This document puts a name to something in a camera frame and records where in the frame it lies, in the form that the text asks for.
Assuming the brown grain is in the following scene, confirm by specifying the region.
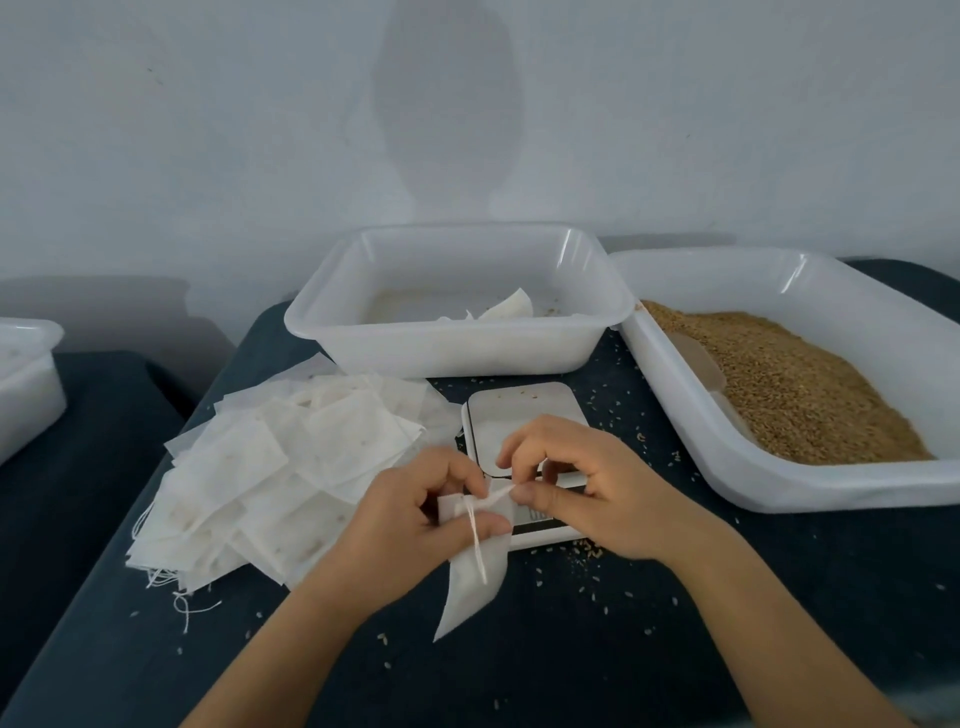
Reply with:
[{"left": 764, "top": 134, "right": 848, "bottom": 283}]
[{"left": 642, "top": 300, "right": 935, "bottom": 467}]

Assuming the clear plastic scoop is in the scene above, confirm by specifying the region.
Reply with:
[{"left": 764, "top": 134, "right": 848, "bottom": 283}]
[{"left": 667, "top": 330, "right": 759, "bottom": 444}]

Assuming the white tray of grain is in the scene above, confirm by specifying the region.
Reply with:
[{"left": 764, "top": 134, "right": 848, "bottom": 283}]
[{"left": 607, "top": 247, "right": 960, "bottom": 515}]

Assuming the white plastic tub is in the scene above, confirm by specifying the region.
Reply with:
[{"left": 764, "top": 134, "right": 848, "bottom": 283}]
[{"left": 283, "top": 223, "right": 638, "bottom": 380}]

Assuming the dark blue tablecloth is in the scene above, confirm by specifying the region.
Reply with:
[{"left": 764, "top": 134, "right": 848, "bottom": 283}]
[
  {"left": 0, "top": 352, "right": 194, "bottom": 707},
  {"left": 0, "top": 258, "right": 960, "bottom": 728}
]

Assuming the person's right forearm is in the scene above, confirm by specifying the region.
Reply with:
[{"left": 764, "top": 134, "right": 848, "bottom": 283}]
[{"left": 667, "top": 517, "right": 920, "bottom": 728}]

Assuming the white digital kitchen scale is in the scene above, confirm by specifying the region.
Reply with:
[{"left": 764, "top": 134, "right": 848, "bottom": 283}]
[{"left": 460, "top": 381, "right": 594, "bottom": 551}]

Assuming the person's right hand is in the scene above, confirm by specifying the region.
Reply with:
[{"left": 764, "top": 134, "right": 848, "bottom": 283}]
[{"left": 495, "top": 415, "right": 725, "bottom": 566}]

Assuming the pile of white bags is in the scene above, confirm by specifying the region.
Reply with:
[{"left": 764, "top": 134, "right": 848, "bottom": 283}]
[{"left": 124, "top": 352, "right": 467, "bottom": 599}]

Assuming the person's left hand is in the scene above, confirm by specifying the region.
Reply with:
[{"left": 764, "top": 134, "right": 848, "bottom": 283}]
[{"left": 307, "top": 447, "right": 515, "bottom": 617}]

